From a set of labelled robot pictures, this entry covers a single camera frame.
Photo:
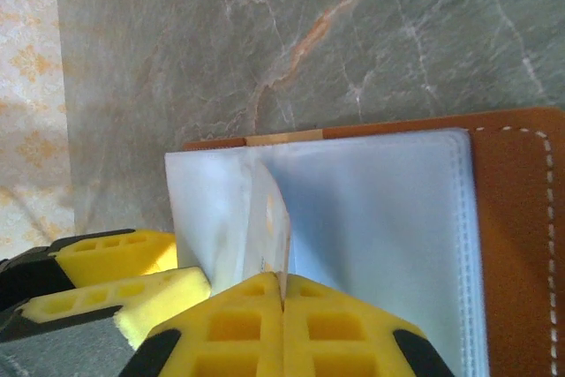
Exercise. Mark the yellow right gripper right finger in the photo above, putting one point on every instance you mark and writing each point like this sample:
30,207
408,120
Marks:
344,333

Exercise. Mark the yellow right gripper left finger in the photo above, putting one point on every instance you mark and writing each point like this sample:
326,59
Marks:
229,333

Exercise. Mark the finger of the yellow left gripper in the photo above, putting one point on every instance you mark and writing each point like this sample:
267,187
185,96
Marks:
110,258
110,306

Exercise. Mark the brown leather card holder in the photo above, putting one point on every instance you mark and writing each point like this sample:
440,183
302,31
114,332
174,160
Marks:
507,218

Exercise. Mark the white plastic credit card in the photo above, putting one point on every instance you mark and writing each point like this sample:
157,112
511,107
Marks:
269,227

